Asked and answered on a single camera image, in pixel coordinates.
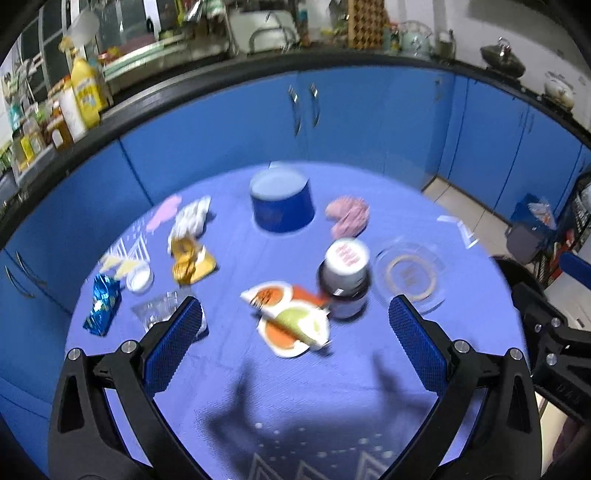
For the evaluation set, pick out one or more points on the round blue tin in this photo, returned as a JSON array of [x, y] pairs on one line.
[[281, 203]]

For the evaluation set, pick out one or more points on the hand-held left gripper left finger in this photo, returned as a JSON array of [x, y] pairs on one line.
[[173, 341]]

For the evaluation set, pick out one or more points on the white teapot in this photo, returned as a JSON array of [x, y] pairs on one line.
[[559, 90]]

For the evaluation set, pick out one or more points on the green striped cloth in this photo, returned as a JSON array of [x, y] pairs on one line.
[[214, 8]]

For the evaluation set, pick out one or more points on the blue plastic bag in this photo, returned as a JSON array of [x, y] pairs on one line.
[[531, 210]]

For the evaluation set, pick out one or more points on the blue foil wrapper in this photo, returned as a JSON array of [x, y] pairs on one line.
[[102, 304]]

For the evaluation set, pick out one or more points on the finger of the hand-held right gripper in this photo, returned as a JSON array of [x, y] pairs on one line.
[[545, 323], [575, 266]]

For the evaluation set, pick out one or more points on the white plastic bottle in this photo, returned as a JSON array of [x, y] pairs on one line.
[[74, 115]]

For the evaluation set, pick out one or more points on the pink crumpled paper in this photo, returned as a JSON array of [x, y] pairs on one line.
[[348, 216]]

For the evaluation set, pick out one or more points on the orange white snack wrapper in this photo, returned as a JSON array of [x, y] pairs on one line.
[[272, 294]]

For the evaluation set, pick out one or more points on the glass teapot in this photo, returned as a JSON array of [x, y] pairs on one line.
[[414, 40]]

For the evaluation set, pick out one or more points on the checkered wooden board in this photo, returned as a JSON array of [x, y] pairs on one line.
[[365, 23]]

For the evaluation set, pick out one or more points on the metal sink faucet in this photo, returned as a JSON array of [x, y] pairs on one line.
[[272, 36]]

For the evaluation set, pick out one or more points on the small glass jar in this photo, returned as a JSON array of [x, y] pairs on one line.
[[445, 46]]

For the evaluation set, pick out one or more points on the white paper towel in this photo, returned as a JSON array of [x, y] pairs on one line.
[[191, 219]]

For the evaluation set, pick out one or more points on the dark pot with lid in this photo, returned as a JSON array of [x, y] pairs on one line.
[[503, 57]]

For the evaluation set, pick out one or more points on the blue kitchen cabinets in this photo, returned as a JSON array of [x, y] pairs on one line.
[[369, 120]]

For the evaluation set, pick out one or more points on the clear glass ashtray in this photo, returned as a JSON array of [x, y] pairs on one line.
[[408, 277]]

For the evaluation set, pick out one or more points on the small white cap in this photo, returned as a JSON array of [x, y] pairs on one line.
[[138, 279]]

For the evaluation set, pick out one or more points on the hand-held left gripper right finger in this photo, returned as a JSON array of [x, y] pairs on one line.
[[418, 344]]

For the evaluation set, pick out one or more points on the yellow plastic bottle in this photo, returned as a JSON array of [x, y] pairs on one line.
[[86, 92]]

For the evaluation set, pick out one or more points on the black kitchen countertop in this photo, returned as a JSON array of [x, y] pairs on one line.
[[207, 74]]

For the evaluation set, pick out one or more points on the clear plastic wrapper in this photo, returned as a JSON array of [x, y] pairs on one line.
[[154, 309]]

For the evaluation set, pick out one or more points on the grey trash bin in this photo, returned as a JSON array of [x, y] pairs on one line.
[[526, 242]]

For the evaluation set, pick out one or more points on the dark bottle with white cap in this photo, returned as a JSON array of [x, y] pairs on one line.
[[345, 277]]

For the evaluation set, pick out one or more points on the amber sauce bottle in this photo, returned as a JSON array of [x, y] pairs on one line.
[[60, 129]]

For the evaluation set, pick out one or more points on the yellow snack wrapper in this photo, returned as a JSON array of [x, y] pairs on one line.
[[189, 263]]

